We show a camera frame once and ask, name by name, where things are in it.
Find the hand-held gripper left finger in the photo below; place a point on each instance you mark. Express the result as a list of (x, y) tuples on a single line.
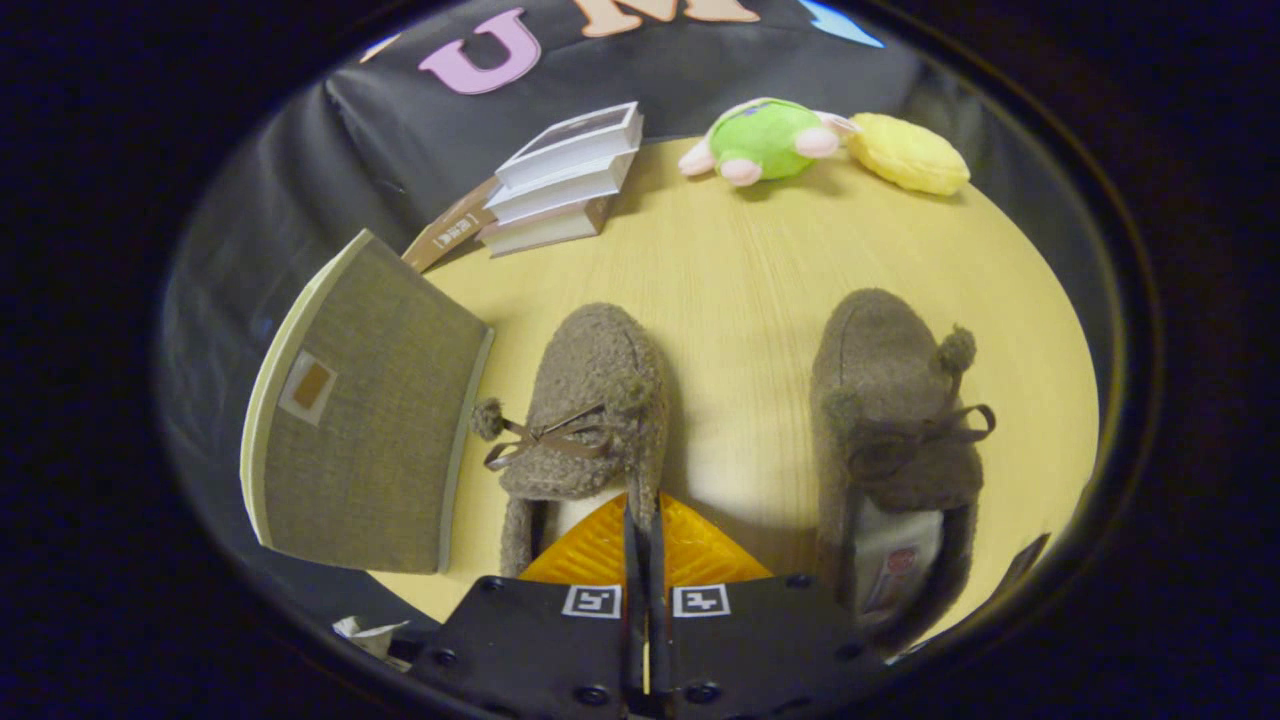
[(540, 640)]

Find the grey fabric storage box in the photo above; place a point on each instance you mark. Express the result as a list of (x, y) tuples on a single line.
[(380, 420)]

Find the brown fuzzy shoe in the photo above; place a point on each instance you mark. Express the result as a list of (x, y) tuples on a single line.
[(595, 400), (895, 400)]

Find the green plush toy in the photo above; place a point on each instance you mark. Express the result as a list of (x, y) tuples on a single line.
[(765, 138)]

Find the yellow plush cushion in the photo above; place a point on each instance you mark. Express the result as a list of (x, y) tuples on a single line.
[(910, 152)]

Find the white book with portrait cover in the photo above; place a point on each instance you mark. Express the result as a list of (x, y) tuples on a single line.
[(575, 140)]

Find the crumpled white paper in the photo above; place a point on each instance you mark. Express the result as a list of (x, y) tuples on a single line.
[(368, 635)]

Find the brown book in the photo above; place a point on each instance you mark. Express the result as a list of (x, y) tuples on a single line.
[(450, 230)]

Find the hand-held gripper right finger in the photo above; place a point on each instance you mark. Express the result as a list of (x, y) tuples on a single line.
[(750, 640)]

